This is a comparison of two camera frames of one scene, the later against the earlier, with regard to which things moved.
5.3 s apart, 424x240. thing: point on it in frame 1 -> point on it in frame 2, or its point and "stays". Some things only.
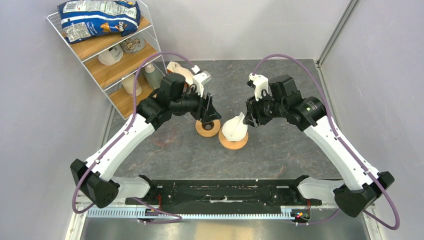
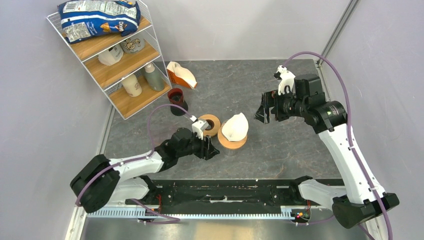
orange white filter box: x=175 y=67 stays
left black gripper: x=205 y=111 -> x=210 y=150
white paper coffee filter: x=234 y=129 stays
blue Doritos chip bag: x=83 y=20 stays
